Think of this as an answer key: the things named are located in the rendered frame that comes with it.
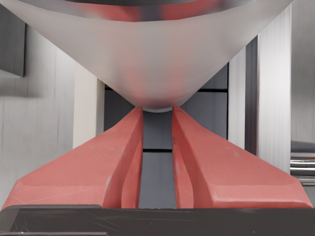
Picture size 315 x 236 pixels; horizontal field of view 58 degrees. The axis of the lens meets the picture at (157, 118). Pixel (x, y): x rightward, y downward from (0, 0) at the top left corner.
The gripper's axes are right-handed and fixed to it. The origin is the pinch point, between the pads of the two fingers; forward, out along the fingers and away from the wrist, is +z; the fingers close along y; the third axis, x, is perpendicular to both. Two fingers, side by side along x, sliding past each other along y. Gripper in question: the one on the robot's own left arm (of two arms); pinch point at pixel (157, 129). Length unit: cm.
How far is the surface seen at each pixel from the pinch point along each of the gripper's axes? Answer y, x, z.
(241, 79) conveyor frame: -5.3, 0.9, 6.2
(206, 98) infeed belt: -3.1, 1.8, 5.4
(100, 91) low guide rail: 3.0, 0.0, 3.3
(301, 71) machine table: -11.5, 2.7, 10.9
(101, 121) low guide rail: 3.1, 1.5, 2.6
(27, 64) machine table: 10.5, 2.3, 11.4
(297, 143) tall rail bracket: -9.2, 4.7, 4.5
